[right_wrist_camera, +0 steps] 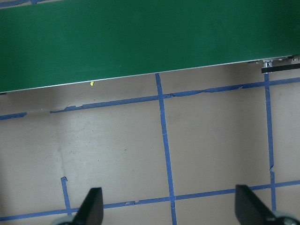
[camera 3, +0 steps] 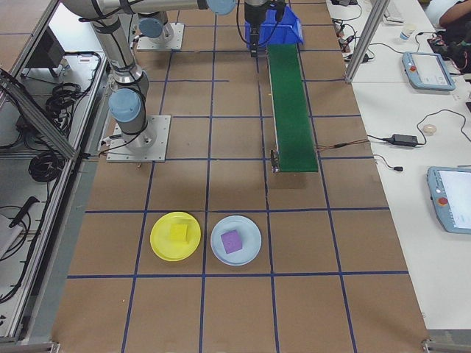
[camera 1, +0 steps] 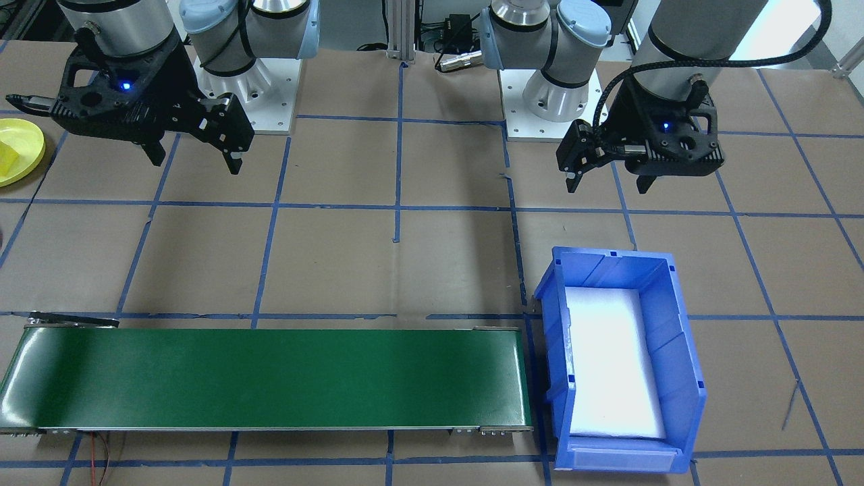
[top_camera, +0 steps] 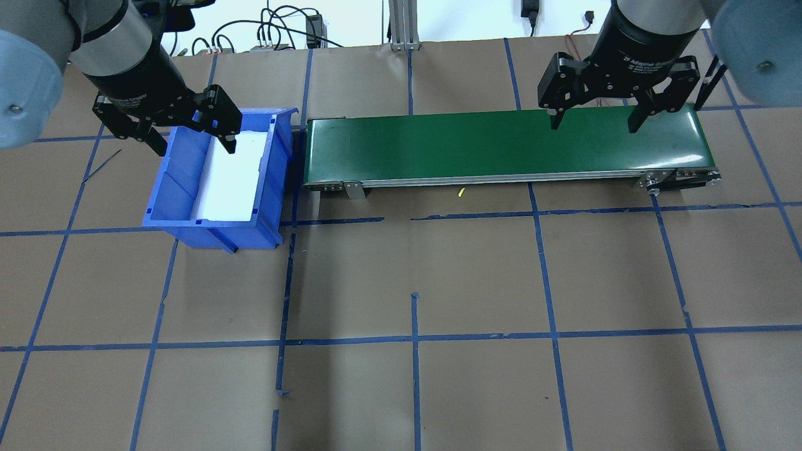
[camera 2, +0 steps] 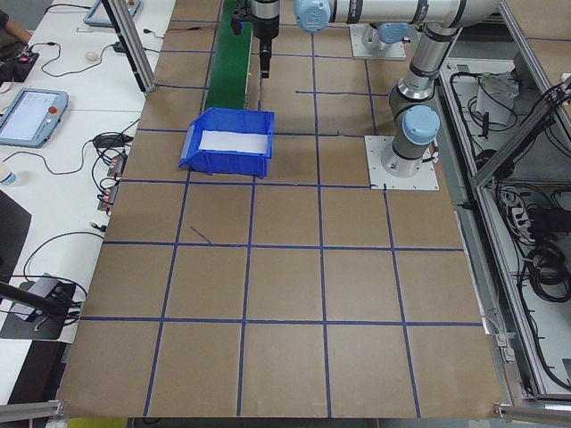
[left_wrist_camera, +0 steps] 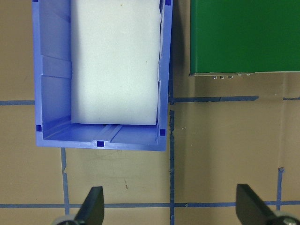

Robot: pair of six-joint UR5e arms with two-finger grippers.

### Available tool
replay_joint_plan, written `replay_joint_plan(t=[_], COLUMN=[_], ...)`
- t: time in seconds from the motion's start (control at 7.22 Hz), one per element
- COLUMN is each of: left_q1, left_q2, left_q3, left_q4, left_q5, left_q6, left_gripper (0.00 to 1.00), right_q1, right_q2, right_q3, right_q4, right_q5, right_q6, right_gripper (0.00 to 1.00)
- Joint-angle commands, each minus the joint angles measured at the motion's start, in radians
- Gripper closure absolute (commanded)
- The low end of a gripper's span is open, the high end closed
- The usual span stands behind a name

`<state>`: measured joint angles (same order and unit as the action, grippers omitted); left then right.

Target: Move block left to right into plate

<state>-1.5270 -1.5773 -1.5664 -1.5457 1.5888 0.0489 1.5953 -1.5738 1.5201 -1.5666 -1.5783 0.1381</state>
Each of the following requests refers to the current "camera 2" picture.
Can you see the person forearm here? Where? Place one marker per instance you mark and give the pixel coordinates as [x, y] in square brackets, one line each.
[15, 29]

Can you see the green conveyor belt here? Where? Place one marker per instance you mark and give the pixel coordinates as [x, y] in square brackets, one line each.
[227, 67]

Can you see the white foam pad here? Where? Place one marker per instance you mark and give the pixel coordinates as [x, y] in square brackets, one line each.
[232, 140]

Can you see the blue plastic storage bin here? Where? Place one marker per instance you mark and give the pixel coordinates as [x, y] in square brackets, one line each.
[223, 167]

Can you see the black power adapter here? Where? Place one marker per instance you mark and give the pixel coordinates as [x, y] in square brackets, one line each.
[544, 220]
[109, 141]
[118, 46]

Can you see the light blue teach pendant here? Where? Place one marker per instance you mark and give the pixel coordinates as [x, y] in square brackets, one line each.
[33, 116]
[96, 13]

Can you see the white round object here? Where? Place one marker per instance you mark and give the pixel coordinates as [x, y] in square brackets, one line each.
[91, 56]

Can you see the terminal connector board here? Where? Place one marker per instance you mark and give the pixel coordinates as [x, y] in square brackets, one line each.
[117, 166]
[108, 200]

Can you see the white bag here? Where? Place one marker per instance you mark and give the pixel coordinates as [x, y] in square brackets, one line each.
[495, 102]

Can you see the black box with red lights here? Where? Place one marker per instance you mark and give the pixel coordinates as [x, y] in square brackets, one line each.
[18, 67]

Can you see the white power strip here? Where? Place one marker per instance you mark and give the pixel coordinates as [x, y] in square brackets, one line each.
[515, 214]

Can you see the black monitor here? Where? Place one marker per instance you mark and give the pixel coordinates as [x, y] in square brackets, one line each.
[11, 236]

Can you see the grey box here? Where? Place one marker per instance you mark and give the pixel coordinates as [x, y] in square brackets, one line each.
[42, 285]

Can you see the black stand pole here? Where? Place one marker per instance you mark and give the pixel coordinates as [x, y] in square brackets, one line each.
[27, 299]

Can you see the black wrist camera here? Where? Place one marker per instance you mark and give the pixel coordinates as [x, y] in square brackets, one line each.
[237, 22]

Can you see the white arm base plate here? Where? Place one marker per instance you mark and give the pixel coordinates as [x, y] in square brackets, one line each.
[415, 183]
[357, 46]

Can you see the aluminium profile post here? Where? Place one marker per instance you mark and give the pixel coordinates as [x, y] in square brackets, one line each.
[131, 49]

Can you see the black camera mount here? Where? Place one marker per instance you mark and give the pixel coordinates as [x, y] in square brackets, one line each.
[44, 330]

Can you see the grey corner bracket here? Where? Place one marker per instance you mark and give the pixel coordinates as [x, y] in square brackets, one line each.
[502, 343]

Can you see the aluminium frame bar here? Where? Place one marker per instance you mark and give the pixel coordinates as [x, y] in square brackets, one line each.
[535, 409]
[31, 408]

